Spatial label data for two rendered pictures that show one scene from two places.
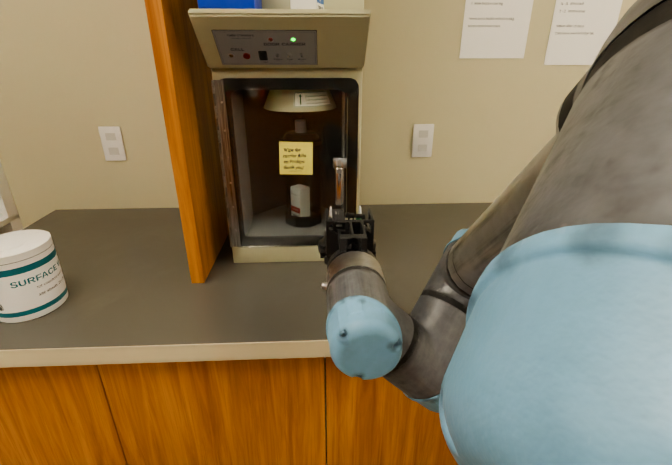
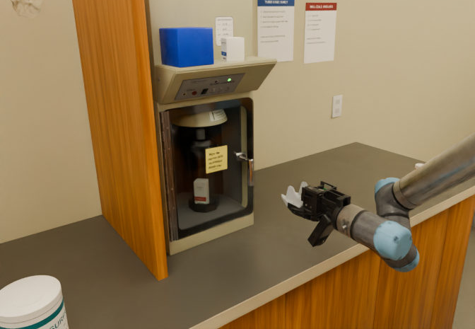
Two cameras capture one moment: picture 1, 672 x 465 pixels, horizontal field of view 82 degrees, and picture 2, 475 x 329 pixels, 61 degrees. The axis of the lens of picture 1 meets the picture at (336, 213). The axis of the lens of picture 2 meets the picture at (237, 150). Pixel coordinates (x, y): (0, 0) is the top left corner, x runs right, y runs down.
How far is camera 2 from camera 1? 0.69 m
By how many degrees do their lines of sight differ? 31
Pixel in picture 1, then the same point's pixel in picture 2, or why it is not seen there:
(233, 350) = (243, 307)
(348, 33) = (261, 72)
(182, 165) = (157, 183)
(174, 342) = (205, 318)
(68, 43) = not seen: outside the picture
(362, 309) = (394, 226)
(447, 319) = (404, 223)
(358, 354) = (401, 246)
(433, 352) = not seen: hidden behind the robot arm
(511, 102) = (289, 90)
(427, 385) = (411, 256)
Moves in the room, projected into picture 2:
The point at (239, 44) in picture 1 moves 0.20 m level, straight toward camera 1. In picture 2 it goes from (194, 86) to (251, 95)
